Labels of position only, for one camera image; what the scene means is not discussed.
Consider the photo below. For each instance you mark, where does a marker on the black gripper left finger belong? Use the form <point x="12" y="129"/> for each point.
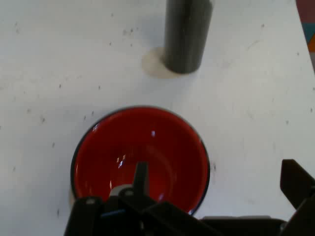
<point x="128" y="216"/>

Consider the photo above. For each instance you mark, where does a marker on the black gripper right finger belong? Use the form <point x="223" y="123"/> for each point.
<point x="299" y="186"/>

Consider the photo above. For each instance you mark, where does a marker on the clear plastic jar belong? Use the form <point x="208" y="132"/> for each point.
<point x="187" y="37"/>

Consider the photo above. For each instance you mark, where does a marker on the red bowl with black rim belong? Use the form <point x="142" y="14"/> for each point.
<point x="152" y="147"/>

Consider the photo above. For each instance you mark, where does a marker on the teal foam floor mat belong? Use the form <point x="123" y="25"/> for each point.
<point x="311" y="29"/>

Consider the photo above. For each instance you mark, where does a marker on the red foam floor mat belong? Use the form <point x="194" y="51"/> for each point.
<point x="308" y="9"/>

